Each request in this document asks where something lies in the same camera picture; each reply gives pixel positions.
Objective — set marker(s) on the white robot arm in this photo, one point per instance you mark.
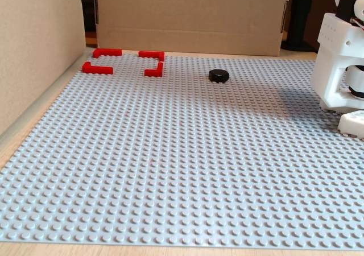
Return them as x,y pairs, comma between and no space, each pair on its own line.
330,54

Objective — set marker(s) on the black hexagonal Lego piece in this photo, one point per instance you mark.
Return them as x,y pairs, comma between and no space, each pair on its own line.
218,75

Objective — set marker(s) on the grey Lego baseplate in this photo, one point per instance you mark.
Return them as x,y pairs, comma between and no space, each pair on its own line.
170,153

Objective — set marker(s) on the beige side panel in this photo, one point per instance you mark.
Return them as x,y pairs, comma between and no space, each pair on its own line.
37,39

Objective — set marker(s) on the brown cardboard box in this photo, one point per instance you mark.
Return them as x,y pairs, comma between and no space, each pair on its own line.
185,17

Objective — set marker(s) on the black stand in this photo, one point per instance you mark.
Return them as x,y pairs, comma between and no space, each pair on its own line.
301,11

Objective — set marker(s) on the white perforated block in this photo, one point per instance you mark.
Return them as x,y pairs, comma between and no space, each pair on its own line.
352,123

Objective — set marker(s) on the red L-shaped Lego beam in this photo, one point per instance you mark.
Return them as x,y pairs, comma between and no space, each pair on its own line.
153,72
98,70
108,52
149,53

